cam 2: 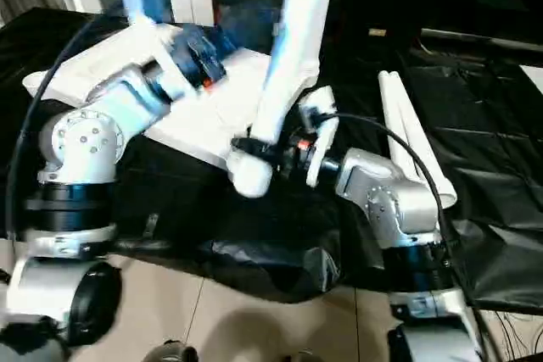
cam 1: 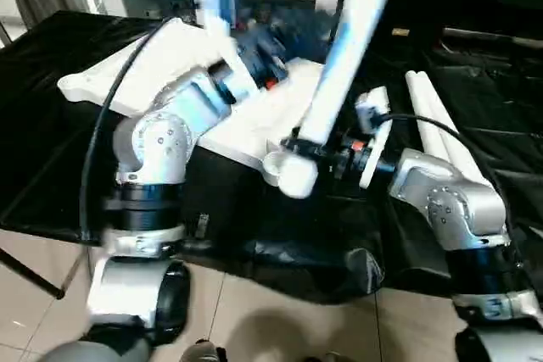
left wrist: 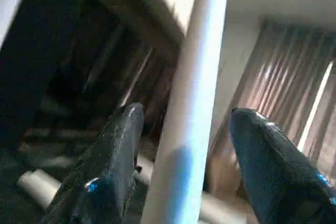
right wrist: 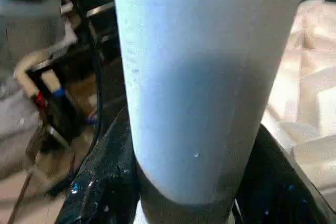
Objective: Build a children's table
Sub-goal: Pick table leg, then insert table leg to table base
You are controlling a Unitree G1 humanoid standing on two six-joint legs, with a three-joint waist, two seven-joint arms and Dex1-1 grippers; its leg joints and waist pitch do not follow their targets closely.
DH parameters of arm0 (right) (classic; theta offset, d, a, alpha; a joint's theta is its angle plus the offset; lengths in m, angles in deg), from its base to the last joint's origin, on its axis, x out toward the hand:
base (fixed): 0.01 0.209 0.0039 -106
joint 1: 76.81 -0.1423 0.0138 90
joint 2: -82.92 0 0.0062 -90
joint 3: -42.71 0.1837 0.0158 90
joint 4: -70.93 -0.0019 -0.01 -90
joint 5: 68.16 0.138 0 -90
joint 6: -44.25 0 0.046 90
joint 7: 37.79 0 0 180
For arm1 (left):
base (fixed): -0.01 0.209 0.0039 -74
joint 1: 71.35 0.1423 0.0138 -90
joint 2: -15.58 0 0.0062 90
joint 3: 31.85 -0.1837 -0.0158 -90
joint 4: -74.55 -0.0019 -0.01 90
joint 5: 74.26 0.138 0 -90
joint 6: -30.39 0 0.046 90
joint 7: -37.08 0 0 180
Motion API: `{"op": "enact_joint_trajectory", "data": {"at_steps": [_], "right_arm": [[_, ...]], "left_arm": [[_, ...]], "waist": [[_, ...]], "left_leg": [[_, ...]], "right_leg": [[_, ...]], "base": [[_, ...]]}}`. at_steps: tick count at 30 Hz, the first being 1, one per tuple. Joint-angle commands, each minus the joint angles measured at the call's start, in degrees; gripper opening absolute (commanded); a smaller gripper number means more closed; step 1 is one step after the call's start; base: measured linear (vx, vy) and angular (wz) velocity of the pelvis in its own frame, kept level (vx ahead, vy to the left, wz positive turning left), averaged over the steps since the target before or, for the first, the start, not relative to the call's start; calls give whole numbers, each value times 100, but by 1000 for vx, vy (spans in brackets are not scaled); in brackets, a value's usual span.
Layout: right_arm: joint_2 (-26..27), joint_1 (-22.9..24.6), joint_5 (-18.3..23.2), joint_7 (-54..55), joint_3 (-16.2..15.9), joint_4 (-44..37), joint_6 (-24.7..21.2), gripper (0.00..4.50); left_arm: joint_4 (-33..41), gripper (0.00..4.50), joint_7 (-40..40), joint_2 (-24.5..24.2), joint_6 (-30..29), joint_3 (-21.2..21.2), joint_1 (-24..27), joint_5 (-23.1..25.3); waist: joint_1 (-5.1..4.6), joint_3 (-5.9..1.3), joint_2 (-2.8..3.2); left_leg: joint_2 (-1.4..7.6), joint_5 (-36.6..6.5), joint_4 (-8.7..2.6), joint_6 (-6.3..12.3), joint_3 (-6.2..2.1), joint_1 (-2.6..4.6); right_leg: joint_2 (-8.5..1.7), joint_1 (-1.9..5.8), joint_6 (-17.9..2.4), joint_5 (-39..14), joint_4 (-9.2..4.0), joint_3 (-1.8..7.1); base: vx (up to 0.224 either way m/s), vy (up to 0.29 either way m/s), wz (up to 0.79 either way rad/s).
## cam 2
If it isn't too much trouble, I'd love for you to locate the white plastic stool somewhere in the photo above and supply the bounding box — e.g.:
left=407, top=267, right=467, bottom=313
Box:
left=23, top=25, right=320, bottom=176

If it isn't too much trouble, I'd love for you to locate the black glossy mat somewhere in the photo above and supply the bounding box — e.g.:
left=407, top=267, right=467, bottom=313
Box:
left=0, top=8, right=543, bottom=316

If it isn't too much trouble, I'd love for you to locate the dark rounded robot body part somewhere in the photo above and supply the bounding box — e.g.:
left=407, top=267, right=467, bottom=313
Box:
left=146, top=339, right=199, bottom=362
left=290, top=351, right=326, bottom=362

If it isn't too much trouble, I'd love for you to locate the black horizontal bar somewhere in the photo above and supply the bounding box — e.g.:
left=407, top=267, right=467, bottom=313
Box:
left=419, top=27, right=543, bottom=54

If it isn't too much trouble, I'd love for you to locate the white flat board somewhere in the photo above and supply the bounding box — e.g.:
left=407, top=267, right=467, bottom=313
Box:
left=519, top=64, right=543, bottom=94

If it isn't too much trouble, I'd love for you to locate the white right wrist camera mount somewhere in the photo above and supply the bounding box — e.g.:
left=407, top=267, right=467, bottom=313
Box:
left=299, top=85, right=340, bottom=187

